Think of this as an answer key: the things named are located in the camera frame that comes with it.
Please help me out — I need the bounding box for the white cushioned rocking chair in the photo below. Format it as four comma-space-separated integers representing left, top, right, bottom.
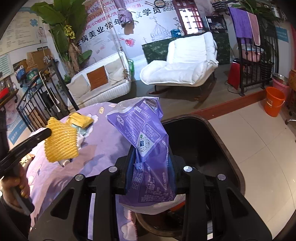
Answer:
140, 32, 219, 87

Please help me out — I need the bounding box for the pink plastic bucket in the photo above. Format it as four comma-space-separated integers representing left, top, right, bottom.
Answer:
272, 73, 290, 95

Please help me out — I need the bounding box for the purple plastic snack bag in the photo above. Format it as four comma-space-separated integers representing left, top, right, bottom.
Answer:
106, 96, 185, 215

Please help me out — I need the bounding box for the white wicker swing sofa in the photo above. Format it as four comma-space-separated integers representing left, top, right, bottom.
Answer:
66, 51, 131, 108

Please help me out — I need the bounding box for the brown square cushion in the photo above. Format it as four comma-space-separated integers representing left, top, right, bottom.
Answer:
87, 66, 108, 91

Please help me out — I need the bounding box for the pink towel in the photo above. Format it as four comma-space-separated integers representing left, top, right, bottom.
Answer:
248, 13, 261, 46

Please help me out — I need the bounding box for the green potted plant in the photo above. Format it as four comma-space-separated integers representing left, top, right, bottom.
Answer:
231, 0, 280, 22

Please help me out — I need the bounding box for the black metal towel rack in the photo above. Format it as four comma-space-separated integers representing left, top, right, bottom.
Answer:
237, 22, 279, 96

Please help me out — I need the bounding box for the purple floral bed quilt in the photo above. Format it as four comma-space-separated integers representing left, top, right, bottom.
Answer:
27, 102, 137, 240

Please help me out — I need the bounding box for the yellow foam fruit net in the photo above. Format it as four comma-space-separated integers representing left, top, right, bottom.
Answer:
44, 117, 79, 163

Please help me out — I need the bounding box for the orange plastic bucket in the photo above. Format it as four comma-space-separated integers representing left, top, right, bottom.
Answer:
264, 87, 285, 118

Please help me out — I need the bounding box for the banana plant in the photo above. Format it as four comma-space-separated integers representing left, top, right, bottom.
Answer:
31, 0, 92, 77

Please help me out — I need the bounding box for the red phone booth shelf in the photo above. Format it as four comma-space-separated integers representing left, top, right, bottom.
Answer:
173, 0, 205, 35

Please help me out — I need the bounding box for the black metal bed frame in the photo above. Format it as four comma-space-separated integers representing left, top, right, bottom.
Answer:
16, 60, 79, 132

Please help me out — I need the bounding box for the dark brown trash bin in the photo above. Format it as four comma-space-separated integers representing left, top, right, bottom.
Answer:
135, 114, 245, 240

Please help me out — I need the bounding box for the green patterned cabinet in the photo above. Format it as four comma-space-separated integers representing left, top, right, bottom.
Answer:
142, 33, 230, 65

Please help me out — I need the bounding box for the red box on floor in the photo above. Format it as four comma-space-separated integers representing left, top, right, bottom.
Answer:
227, 58, 240, 90

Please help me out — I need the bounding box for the purple towel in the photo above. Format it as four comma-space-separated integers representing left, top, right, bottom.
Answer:
229, 7, 252, 39

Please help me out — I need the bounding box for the yellow plastic wrapper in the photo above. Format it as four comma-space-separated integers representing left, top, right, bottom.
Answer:
66, 113, 93, 128

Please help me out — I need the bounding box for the left hand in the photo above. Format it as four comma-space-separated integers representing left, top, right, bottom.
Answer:
1, 164, 30, 208

